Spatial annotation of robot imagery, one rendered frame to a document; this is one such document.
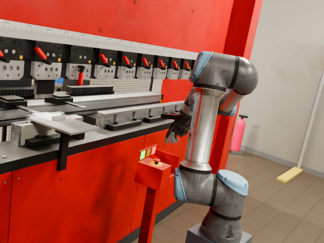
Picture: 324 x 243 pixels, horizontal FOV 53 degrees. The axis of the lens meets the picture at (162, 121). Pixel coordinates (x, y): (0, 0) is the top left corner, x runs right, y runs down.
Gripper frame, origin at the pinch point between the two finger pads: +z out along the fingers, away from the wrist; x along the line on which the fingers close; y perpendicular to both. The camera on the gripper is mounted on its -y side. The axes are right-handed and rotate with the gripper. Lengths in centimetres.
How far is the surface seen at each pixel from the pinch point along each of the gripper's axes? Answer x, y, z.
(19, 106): -41, -62, 13
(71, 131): -51, -23, -1
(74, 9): -31, -60, -41
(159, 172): -5.4, 7.4, 14.0
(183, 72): 91, -42, -18
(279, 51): 363, -22, -64
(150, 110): 52, -37, 11
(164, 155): 14.3, -0.5, 14.4
